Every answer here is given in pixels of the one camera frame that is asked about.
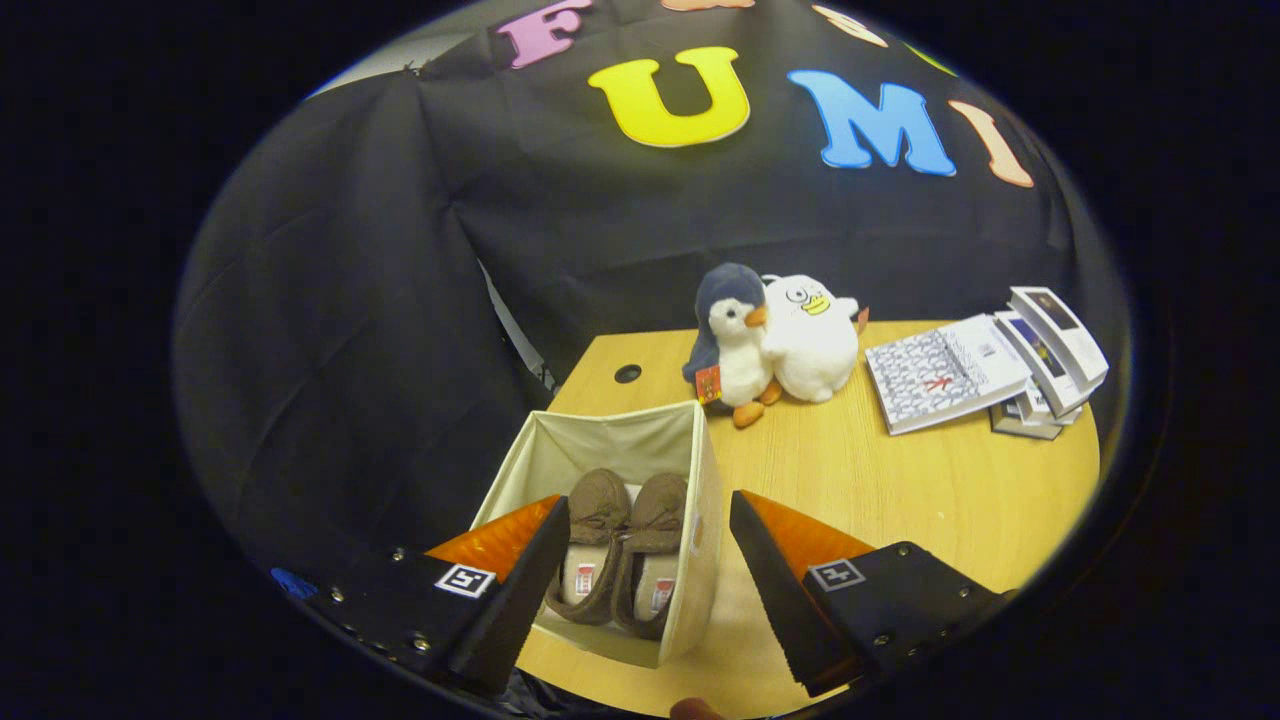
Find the white cover book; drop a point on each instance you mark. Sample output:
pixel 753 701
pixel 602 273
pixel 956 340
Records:
pixel 1065 335

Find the grey white penguin plush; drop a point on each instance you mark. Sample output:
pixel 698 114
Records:
pixel 740 350

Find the dark cover book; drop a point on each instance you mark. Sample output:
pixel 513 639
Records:
pixel 1020 428

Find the black backdrop cloth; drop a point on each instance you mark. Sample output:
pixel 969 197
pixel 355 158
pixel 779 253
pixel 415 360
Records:
pixel 400 300

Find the beige fabric storage box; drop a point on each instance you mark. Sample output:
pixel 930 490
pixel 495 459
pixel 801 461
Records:
pixel 620 440

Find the brown fuzzy shoe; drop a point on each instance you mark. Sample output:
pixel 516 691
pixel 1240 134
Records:
pixel 658 510
pixel 595 505

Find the white duck plush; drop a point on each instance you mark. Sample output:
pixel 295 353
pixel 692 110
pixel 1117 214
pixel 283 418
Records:
pixel 815 350

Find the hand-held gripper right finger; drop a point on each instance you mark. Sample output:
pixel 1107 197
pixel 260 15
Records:
pixel 785 610

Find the white book with barcode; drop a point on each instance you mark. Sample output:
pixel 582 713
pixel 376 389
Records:
pixel 1040 412

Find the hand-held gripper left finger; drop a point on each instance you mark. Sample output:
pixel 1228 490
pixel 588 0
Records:
pixel 520 610

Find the white book with blue picture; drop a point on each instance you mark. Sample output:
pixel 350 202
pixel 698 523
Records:
pixel 1045 370

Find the patterned cover book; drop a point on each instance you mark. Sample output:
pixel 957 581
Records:
pixel 940 375

